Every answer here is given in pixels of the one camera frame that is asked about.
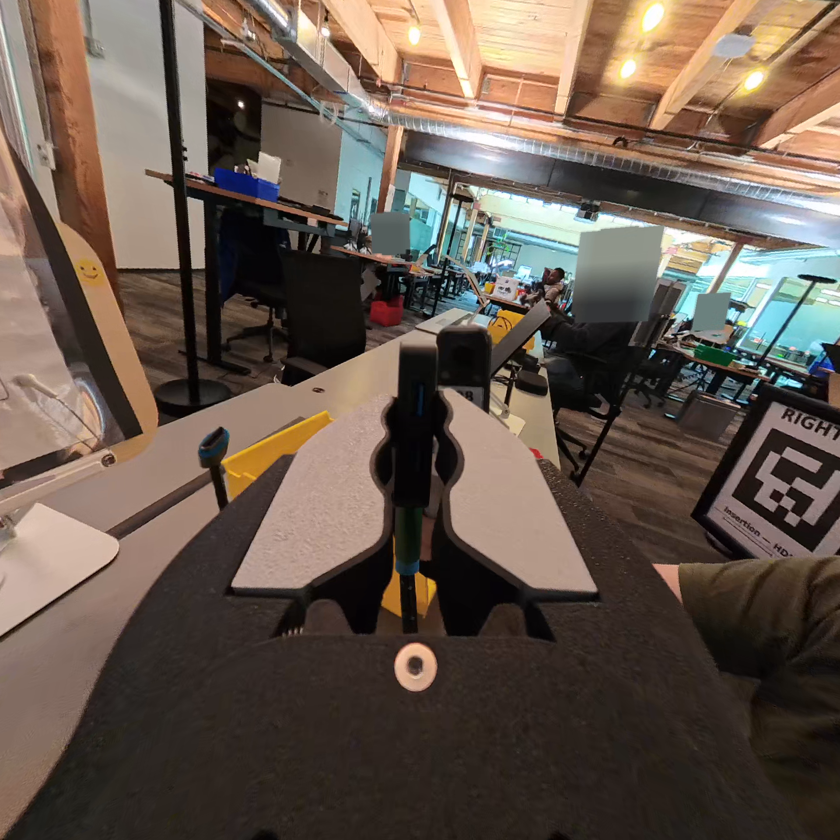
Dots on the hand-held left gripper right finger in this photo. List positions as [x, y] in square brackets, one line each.
[518, 525]

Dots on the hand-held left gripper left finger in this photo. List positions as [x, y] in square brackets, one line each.
[315, 518]

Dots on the yellow plastic bin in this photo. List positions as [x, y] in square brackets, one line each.
[275, 453]

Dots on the dark grey port hub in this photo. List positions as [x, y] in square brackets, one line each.
[415, 426]

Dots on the red bag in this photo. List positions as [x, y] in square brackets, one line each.
[387, 312]

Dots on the black office chair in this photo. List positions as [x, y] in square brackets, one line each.
[325, 308]

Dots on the dark blue office chair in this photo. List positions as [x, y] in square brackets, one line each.
[253, 262]

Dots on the protocol sheet on stand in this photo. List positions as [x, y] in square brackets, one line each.
[98, 367]
[124, 367]

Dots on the wood-topped desk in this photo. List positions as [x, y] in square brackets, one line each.
[249, 197]

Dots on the black framed marker sign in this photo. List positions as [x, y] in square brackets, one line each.
[787, 485]

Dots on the blue storage bin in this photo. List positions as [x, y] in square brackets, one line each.
[246, 185]

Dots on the person's olive shirt sleeve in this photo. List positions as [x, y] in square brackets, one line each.
[774, 656]

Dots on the black stand pole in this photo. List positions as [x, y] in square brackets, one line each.
[177, 197]

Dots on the yellow smiley sticker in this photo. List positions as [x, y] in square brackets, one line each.
[88, 271]

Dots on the black floor lamp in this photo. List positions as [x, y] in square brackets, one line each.
[797, 308]

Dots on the slim wooden post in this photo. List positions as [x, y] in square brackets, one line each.
[390, 164]

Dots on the long corrugated ceiling duct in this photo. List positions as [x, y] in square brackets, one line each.
[590, 154]

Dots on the grey stand base plate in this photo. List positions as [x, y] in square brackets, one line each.
[52, 558]

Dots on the rectangular ceiling duct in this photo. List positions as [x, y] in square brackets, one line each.
[321, 59]

